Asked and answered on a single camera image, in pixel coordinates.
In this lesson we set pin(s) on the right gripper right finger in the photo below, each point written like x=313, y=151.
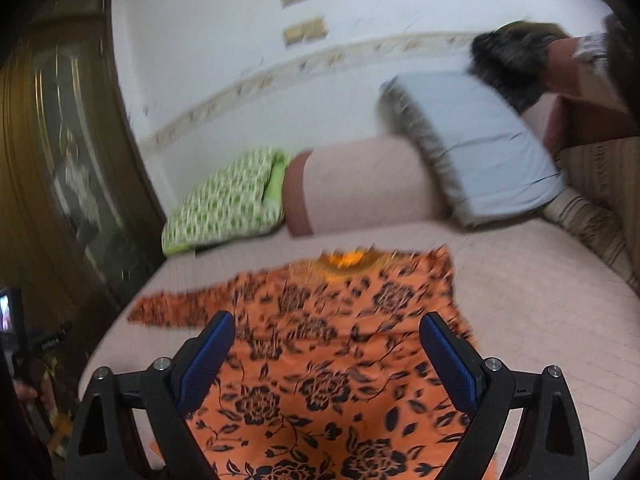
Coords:
x=549, y=443

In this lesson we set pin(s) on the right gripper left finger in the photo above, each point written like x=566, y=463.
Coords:
x=105, y=442

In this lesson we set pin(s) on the orange black floral garment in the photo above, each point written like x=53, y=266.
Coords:
x=326, y=378

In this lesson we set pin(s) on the brown wooden wardrobe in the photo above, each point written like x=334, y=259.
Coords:
x=80, y=223

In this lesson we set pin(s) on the pink quilted bedspread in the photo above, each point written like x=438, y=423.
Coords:
x=532, y=294

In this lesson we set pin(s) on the beige striped pillow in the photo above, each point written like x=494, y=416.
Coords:
x=596, y=228

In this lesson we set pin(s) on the green white patterned pillow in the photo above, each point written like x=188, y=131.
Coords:
x=240, y=200

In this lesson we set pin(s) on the light blue pillow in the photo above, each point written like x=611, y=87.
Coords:
x=489, y=164

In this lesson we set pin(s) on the pink quilted bolster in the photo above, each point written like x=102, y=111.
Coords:
x=381, y=181

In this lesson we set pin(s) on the black furry cushion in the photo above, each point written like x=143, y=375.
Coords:
x=511, y=59

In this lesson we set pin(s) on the small wall plaque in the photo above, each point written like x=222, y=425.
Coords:
x=306, y=31

